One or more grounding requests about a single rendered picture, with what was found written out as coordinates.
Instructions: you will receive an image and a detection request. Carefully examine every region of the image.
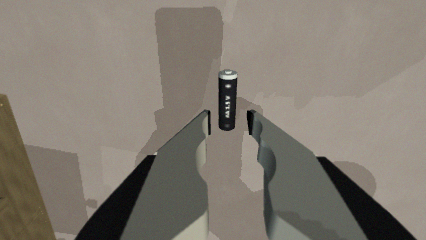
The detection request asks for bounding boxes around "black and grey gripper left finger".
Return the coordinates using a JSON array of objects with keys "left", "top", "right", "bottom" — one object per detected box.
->
[{"left": 74, "top": 109, "right": 211, "bottom": 240}]

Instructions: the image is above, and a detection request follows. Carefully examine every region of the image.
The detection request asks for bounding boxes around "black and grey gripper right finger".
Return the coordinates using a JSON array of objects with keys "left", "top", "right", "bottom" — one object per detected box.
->
[{"left": 247, "top": 109, "right": 417, "bottom": 240}]

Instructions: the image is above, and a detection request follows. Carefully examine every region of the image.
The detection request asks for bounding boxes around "wooden chest of drawers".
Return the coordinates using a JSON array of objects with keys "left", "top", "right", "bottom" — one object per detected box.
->
[{"left": 0, "top": 94, "right": 56, "bottom": 240}]

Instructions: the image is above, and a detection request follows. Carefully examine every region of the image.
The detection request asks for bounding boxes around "black aa battery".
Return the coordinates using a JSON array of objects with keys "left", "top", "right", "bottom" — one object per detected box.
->
[{"left": 218, "top": 70, "right": 238, "bottom": 131}]

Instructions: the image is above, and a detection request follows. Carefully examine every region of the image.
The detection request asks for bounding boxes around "wooden drawer front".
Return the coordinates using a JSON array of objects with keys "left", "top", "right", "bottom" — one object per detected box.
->
[
  {"left": 16, "top": 211, "right": 52, "bottom": 240},
  {"left": 0, "top": 105, "right": 40, "bottom": 240}
]

